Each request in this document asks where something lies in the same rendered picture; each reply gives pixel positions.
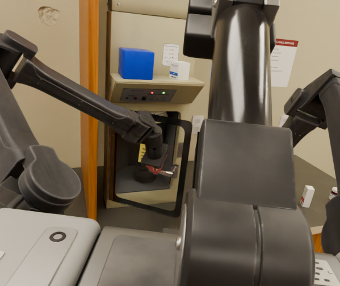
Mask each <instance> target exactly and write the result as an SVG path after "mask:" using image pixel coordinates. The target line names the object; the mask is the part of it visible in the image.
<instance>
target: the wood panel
mask: <svg viewBox="0 0 340 286"><path fill-rule="evenodd" d="M98 35H99V0H79V70H80V85H81V86H83V87H84V88H86V89H88V90H90V91H92V92H93V93H95V94H98ZM80 115H81V171H82V179H83V187H84V192H85V200H86V208H87V216H88V218H90V219H93V220H95V221H96V205H97V148H98V120H97V119H95V118H93V117H91V116H89V115H88V114H86V113H84V112H82V111H80Z"/></svg>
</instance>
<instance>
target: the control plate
mask: <svg viewBox="0 0 340 286"><path fill-rule="evenodd" d="M176 91H177V90H164V89H127V88H123V92H122V95H121V98H120V102H170V101H171V100H172V98H173V96H174V94H175V93H176ZM151 92H154V93H151ZM163 92H165V93H164V94H163ZM143 96H147V98H146V100H142V97H143ZM126 97H128V99H126ZM134 97H137V99H136V100H134V99H133V98H134ZM151 98H153V99H151ZM157 98H159V99H157ZM163 98H165V100H164V99H163Z"/></svg>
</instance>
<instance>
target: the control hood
mask: <svg viewBox="0 0 340 286"><path fill-rule="evenodd" d="M204 86H205V83H204V82H202V81H200V80H198V79H196V78H194V77H188V80H178V81H177V80H175V79H172V78H169V76H166V75H153V79H152V80H142V79H123V78H122V77H121V76H120V74H119V73H111V74H110V102H120V98H121V95H122V92H123V88H127V89H164V90H177V91H176V93H175V94H174V96H173V98H172V100H171V101H170V102H123V103H192V102H193V101H194V99H195V98H196V97H197V95H198V94H199V93H200V91H201V90H202V88H203V87H204Z"/></svg>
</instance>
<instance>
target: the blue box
mask: <svg viewBox="0 0 340 286"><path fill-rule="evenodd" d="M153 68H154V52H152V51H149V50H147V49H137V48H122V47H120V48H119V66H118V73H119V74H120V76H121V77H122V78H123V79H142V80H152V79H153Z"/></svg>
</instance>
